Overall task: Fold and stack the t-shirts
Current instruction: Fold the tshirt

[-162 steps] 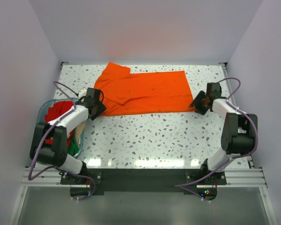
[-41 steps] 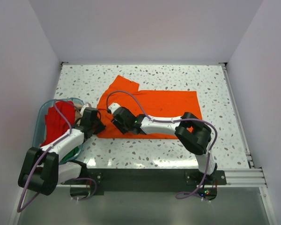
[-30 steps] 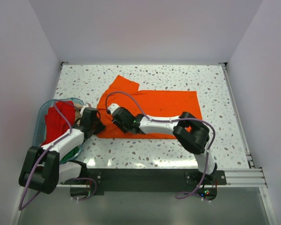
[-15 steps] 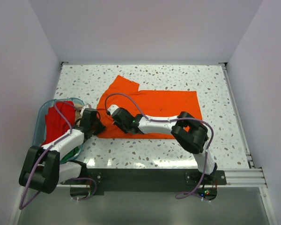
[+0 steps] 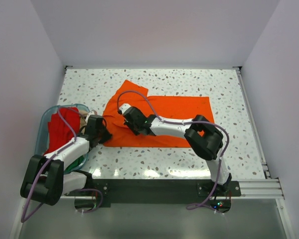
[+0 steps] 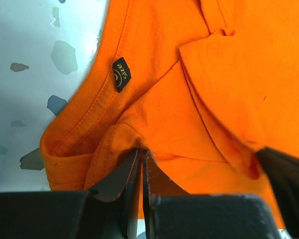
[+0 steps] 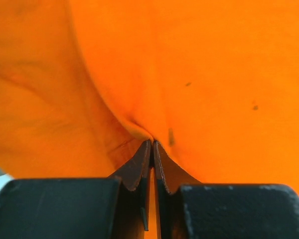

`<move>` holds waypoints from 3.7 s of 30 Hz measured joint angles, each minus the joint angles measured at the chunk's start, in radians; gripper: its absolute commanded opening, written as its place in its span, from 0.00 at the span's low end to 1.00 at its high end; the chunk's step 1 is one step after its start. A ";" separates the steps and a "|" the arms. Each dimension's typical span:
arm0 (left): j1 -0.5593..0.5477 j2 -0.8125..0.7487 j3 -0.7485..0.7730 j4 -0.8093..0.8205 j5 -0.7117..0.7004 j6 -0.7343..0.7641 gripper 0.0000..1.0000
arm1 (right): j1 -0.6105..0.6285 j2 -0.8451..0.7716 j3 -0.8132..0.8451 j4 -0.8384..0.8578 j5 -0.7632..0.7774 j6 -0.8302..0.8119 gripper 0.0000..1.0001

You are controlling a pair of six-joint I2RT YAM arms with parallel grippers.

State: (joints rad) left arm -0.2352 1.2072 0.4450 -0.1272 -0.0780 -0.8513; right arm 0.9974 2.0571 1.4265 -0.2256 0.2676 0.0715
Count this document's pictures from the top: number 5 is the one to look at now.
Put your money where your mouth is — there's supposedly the red t shirt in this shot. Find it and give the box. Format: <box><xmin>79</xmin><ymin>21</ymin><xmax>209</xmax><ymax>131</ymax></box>
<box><xmin>44</xmin><ymin>107</ymin><xmax>80</xmax><ymax>154</ymax></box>

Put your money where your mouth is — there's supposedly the green t shirt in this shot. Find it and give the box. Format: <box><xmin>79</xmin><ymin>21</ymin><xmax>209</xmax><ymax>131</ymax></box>
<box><xmin>64</xmin><ymin>154</ymin><xmax>88</xmax><ymax>174</ymax></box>

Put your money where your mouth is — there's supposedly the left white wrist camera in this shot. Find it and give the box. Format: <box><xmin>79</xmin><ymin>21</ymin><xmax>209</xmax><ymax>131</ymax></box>
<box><xmin>85</xmin><ymin>110</ymin><xmax>97</xmax><ymax>121</ymax></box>

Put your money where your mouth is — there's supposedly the clear blue plastic bin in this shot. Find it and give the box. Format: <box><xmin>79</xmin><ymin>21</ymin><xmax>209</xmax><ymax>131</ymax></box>
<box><xmin>34</xmin><ymin>103</ymin><xmax>92</xmax><ymax>172</ymax></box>

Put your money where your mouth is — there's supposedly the purple cable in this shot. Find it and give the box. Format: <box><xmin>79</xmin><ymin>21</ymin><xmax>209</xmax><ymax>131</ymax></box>
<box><xmin>20</xmin><ymin>108</ymin><xmax>105</xmax><ymax>223</ymax></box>
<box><xmin>116</xmin><ymin>90</ymin><xmax>230</xmax><ymax>211</ymax></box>

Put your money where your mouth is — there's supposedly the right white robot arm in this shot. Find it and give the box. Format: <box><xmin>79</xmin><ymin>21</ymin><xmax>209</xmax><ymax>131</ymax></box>
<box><xmin>118</xmin><ymin>104</ymin><xmax>232</xmax><ymax>196</ymax></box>

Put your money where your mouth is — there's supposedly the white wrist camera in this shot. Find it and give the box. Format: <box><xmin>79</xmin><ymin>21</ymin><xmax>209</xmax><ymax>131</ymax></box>
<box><xmin>118</xmin><ymin>103</ymin><xmax>131</xmax><ymax>115</ymax></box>
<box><xmin>85</xmin><ymin>110</ymin><xmax>97</xmax><ymax>121</ymax></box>

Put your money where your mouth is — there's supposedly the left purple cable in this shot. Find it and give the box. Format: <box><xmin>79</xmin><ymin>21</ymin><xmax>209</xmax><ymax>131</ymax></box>
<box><xmin>20</xmin><ymin>108</ymin><xmax>105</xmax><ymax>223</ymax></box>

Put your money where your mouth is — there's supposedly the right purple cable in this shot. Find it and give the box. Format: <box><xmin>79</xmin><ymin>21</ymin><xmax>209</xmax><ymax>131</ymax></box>
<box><xmin>116</xmin><ymin>90</ymin><xmax>230</xmax><ymax>211</ymax></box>

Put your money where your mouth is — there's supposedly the aluminium frame rail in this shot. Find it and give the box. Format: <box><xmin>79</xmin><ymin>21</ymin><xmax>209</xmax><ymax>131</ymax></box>
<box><xmin>22</xmin><ymin>161</ymin><xmax>286</xmax><ymax>200</ymax></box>

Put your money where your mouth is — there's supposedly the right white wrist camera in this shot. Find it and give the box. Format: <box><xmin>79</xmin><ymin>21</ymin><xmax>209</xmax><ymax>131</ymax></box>
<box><xmin>118</xmin><ymin>103</ymin><xmax>131</xmax><ymax>115</ymax></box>

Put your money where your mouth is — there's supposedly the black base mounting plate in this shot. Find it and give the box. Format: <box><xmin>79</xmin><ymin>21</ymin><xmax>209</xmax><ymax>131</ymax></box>
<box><xmin>64</xmin><ymin>178</ymin><xmax>240</xmax><ymax>209</ymax></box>

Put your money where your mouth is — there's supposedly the beige t shirt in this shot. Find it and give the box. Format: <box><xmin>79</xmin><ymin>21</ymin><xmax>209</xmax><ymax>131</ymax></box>
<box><xmin>79</xmin><ymin>110</ymin><xmax>89</xmax><ymax>130</ymax></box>

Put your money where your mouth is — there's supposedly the orange t shirt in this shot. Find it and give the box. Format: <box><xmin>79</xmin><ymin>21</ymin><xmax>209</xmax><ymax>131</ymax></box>
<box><xmin>103</xmin><ymin>80</ymin><xmax>214</xmax><ymax>148</ymax></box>

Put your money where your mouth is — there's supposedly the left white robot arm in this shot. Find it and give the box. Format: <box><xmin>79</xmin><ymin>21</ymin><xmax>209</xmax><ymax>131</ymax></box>
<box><xmin>20</xmin><ymin>115</ymin><xmax>112</xmax><ymax>206</ymax></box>

